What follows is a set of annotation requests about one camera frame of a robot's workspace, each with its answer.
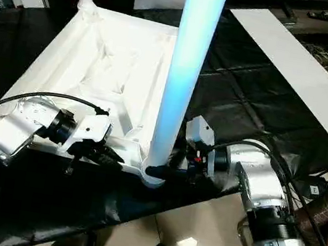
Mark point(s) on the white plastic table top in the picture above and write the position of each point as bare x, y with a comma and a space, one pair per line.
84, 54

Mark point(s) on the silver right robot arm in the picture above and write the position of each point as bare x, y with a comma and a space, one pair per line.
267, 183

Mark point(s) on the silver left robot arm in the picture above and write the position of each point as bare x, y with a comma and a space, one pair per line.
3, 135

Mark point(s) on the black work mat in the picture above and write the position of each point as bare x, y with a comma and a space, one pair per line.
249, 96

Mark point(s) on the black adapter with white label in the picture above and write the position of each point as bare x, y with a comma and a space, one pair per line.
314, 190

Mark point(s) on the white flat board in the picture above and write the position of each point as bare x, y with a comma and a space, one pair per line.
300, 72

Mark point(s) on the small white cup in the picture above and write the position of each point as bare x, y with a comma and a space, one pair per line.
16, 1

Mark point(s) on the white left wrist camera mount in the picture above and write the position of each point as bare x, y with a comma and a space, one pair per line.
91, 128

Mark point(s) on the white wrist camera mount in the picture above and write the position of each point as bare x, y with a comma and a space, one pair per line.
200, 132
91, 128

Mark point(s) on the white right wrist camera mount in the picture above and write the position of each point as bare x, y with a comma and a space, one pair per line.
200, 132

